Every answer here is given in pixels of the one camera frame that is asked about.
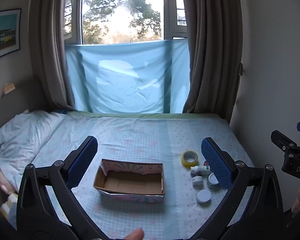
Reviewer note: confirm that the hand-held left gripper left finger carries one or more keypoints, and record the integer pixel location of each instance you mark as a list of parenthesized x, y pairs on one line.
[(83, 163)]

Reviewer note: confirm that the pink soft toy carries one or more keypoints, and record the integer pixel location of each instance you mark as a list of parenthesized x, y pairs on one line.
[(1, 180)]

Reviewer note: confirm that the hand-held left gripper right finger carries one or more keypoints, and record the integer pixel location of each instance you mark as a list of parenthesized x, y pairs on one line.
[(215, 165)]

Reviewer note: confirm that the yellow tape roll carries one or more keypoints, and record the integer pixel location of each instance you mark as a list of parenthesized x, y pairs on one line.
[(190, 158)]

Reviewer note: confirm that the yellow and white packets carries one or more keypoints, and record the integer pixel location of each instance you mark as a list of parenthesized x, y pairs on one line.
[(10, 205)]

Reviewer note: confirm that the white bottle green label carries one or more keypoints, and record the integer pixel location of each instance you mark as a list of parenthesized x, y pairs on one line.
[(198, 170)]

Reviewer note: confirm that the blue checked bed sheet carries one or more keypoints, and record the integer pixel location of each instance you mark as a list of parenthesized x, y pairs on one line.
[(140, 135)]

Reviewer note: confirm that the window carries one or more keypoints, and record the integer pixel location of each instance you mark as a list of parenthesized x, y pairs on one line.
[(122, 10)]

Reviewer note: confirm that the jar with pale green lid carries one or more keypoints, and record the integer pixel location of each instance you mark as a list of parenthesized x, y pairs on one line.
[(211, 181)]

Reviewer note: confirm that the light blue pillow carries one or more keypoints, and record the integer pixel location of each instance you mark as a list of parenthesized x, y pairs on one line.
[(22, 135)]

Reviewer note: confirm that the beige small box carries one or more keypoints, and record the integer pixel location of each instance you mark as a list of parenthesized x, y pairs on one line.
[(9, 88)]

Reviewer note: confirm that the grey-brown curtain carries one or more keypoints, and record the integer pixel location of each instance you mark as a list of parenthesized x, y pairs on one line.
[(212, 42), (52, 42)]

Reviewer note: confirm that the light blue hanging cloth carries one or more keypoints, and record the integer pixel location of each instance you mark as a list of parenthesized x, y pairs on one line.
[(127, 80)]

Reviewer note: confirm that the cardboard box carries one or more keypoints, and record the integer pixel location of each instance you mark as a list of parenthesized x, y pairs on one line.
[(130, 180)]

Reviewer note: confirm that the framed wall poster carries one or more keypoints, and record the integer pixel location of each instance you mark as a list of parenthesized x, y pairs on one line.
[(5, 33)]

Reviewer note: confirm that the person's left hand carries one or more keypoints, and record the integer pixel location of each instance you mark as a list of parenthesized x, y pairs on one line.
[(135, 235)]

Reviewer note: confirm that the flat white round lid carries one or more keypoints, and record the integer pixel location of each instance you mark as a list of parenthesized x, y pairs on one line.
[(203, 196)]

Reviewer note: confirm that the small white jar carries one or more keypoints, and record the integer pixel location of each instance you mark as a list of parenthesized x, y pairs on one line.
[(197, 180)]

